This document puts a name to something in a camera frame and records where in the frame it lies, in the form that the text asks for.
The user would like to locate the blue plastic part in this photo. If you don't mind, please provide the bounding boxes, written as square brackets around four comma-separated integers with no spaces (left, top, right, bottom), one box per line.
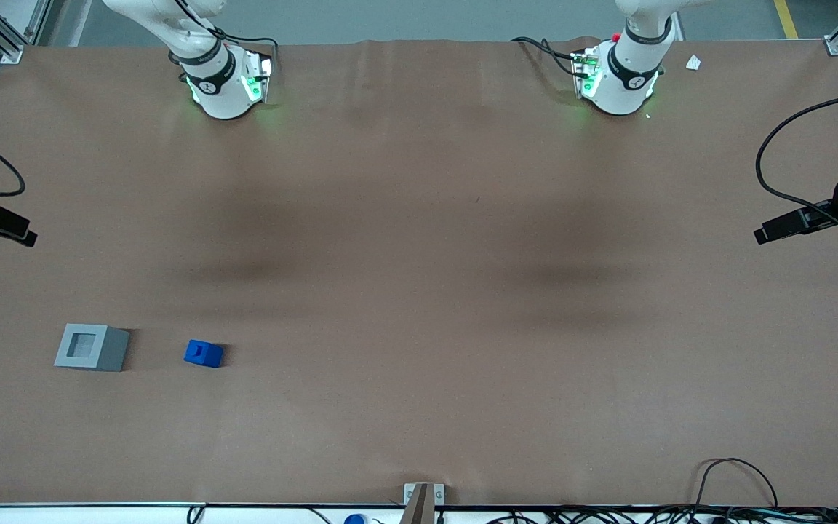
[184,340,224,368]

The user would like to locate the gray square base block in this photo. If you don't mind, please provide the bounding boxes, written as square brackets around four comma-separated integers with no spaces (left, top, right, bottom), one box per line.
[54,323,131,373]

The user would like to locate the brown table cover sheet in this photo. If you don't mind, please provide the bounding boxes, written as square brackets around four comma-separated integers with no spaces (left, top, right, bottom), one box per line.
[0,36,838,507]

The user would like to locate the long black left gripper cable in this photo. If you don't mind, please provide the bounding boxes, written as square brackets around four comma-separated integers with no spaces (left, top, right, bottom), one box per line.
[755,87,838,242]

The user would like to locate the black arched cable loop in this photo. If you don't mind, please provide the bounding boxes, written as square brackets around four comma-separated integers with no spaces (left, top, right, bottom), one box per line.
[694,458,779,510]

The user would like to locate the black right base cable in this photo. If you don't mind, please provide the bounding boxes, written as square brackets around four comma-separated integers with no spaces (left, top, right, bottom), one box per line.
[170,0,279,77]

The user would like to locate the black cable bundle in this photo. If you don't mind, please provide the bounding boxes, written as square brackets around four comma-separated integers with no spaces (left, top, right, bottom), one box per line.
[488,504,838,524]

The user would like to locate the black left base cables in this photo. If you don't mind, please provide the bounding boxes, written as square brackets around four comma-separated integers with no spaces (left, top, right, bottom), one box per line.
[511,36,581,78]

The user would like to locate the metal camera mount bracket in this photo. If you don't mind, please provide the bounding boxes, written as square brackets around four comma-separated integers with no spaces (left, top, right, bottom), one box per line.
[404,483,445,524]

